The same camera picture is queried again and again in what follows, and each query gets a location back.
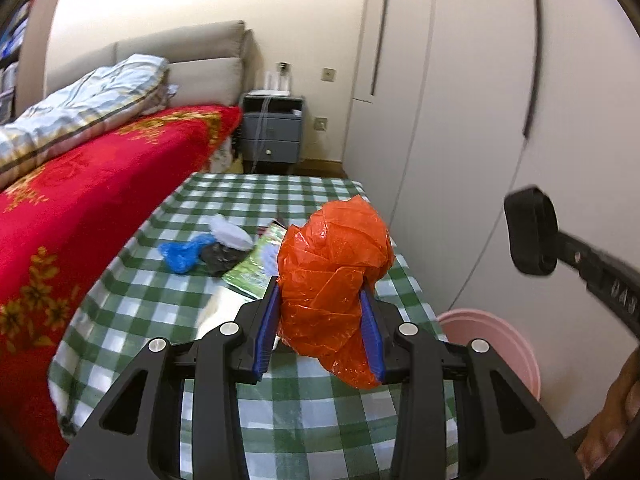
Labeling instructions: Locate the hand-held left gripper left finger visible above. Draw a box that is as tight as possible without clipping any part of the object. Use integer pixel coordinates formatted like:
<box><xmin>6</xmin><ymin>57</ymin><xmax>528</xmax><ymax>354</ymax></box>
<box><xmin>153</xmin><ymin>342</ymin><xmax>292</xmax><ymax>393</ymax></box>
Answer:
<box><xmin>55</xmin><ymin>275</ymin><xmax>281</xmax><ymax>480</ymax></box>

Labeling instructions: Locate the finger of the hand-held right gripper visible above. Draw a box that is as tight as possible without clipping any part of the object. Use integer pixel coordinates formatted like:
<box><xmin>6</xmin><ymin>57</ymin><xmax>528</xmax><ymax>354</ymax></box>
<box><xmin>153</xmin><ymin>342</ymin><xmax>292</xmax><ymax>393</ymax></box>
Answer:
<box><xmin>503</xmin><ymin>186</ymin><xmax>640</xmax><ymax>338</ymax></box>

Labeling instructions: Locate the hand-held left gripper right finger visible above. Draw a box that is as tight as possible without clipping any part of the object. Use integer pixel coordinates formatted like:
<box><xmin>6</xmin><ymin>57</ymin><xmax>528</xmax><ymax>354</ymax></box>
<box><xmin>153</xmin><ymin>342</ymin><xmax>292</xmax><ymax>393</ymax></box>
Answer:
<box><xmin>359</xmin><ymin>287</ymin><xmax>586</xmax><ymax>480</ymax></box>

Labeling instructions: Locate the orange plastic bag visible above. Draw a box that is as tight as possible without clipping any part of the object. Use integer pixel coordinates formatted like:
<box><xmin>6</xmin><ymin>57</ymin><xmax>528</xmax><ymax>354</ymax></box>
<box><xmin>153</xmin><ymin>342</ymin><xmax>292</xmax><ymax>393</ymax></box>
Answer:
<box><xmin>276</xmin><ymin>195</ymin><xmax>396</xmax><ymax>389</ymax></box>

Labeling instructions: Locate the white bubble wrap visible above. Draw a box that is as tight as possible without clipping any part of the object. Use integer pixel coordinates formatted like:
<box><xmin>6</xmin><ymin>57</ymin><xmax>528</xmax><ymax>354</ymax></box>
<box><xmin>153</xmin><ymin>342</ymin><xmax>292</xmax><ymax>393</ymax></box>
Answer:
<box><xmin>207</xmin><ymin>213</ymin><xmax>254</xmax><ymax>252</ymax></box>

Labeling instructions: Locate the pink plastic bin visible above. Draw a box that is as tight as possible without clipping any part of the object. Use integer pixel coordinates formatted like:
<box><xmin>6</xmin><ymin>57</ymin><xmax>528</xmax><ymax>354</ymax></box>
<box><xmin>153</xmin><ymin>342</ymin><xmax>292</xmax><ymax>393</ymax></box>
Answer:
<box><xmin>437</xmin><ymin>308</ymin><xmax>542</xmax><ymax>401</ymax></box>

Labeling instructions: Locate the person's right hand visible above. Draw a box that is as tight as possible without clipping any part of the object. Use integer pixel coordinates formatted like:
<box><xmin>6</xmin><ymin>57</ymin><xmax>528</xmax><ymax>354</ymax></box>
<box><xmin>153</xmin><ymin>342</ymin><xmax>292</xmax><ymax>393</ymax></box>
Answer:
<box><xmin>575</xmin><ymin>357</ymin><xmax>640</xmax><ymax>478</ymax></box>

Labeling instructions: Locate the green snack packet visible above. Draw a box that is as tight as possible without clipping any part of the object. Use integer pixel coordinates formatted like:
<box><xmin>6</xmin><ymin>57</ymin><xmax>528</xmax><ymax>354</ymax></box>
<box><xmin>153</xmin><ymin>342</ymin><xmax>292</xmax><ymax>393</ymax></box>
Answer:
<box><xmin>221</xmin><ymin>221</ymin><xmax>287</xmax><ymax>301</ymax></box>

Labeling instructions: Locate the black plastic bag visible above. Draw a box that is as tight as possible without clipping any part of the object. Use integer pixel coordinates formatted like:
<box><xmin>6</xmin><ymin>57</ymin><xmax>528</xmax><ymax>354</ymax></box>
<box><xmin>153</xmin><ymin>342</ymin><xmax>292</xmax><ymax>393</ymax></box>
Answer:
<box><xmin>199</xmin><ymin>242</ymin><xmax>251</xmax><ymax>277</ymax></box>

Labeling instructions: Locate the blue plastic bag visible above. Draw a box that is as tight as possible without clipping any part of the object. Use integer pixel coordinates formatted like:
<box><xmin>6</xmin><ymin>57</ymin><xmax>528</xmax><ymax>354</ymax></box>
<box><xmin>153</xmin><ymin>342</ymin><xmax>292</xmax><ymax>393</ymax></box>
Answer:
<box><xmin>159</xmin><ymin>234</ymin><xmax>213</xmax><ymax>275</ymax></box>

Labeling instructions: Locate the green checked tablecloth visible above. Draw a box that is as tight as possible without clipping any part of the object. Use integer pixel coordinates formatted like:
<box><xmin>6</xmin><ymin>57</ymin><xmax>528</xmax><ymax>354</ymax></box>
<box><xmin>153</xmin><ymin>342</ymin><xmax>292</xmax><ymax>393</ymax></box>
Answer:
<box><xmin>48</xmin><ymin>172</ymin><xmax>458</xmax><ymax>480</ymax></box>

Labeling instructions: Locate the cream wardrobe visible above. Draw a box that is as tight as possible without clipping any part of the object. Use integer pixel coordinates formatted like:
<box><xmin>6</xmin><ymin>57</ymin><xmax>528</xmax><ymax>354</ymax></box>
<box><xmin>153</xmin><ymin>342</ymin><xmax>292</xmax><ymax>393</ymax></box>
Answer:
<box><xmin>342</xmin><ymin>0</ymin><xmax>640</xmax><ymax>441</ymax></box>

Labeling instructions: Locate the floral bed sheet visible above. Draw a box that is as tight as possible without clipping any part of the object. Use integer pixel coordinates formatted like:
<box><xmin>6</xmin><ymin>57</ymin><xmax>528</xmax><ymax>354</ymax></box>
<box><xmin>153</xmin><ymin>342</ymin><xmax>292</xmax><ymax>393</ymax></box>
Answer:
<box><xmin>209</xmin><ymin>134</ymin><xmax>242</xmax><ymax>174</ymax></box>

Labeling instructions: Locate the grey nightstand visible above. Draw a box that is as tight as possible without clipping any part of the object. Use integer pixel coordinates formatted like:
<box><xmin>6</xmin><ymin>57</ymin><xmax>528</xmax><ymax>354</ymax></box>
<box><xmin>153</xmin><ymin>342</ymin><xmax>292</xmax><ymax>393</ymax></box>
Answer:
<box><xmin>239</xmin><ymin>91</ymin><xmax>306</xmax><ymax>165</ymax></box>

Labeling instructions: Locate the red floral blanket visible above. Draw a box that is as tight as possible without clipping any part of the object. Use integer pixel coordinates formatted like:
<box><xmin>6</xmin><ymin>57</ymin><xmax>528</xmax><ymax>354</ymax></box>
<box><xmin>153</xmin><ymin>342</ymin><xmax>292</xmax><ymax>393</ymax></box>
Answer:
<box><xmin>0</xmin><ymin>104</ymin><xmax>244</xmax><ymax>476</ymax></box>

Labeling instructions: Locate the white router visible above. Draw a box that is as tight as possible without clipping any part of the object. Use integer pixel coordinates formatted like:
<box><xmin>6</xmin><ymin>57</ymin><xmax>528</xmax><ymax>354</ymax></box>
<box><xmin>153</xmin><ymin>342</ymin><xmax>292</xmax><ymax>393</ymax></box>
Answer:
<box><xmin>248</xmin><ymin>71</ymin><xmax>292</xmax><ymax>97</ymax></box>

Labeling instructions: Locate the beige padded headboard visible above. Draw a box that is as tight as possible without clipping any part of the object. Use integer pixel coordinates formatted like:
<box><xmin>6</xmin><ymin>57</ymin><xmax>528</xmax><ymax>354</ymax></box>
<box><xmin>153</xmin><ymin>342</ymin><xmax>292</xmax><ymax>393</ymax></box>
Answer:
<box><xmin>45</xmin><ymin>20</ymin><xmax>256</xmax><ymax>111</ymax></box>

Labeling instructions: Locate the plaid quilt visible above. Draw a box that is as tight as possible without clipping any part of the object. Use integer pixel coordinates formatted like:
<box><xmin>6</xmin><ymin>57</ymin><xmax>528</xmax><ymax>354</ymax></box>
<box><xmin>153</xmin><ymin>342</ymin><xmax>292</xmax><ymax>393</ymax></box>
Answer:
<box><xmin>0</xmin><ymin>54</ymin><xmax>178</xmax><ymax>186</ymax></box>

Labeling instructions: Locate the bookshelf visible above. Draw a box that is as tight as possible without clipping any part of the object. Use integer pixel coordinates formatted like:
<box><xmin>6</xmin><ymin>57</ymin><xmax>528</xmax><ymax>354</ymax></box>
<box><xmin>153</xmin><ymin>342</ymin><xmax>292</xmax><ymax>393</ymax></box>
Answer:
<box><xmin>0</xmin><ymin>0</ymin><xmax>68</xmax><ymax>126</ymax></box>

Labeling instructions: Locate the long dark wardrobe handle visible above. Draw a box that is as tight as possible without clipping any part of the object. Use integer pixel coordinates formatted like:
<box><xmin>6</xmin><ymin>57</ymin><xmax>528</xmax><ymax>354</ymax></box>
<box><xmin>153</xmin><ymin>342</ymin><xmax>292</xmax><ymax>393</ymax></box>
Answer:
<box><xmin>522</xmin><ymin>0</ymin><xmax>546</xmax><ymax>138</ymax></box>

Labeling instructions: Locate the white cable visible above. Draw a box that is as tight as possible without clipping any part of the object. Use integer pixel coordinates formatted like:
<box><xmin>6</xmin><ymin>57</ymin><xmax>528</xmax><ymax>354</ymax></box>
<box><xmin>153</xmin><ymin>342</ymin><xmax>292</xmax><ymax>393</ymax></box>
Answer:
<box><xmin>251</xmin><ymin>95</ymin><xmax>273</xmax><ymax>172</ymax></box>

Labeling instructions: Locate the short dark wardrobe handle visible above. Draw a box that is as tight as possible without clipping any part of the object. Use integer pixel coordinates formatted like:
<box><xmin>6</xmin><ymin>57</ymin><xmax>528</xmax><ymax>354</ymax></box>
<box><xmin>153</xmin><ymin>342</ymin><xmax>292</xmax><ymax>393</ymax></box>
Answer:
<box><xmin>370</xmin><ymin>0</ymin><xmax>393</xmax><ymax>97</ymax></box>

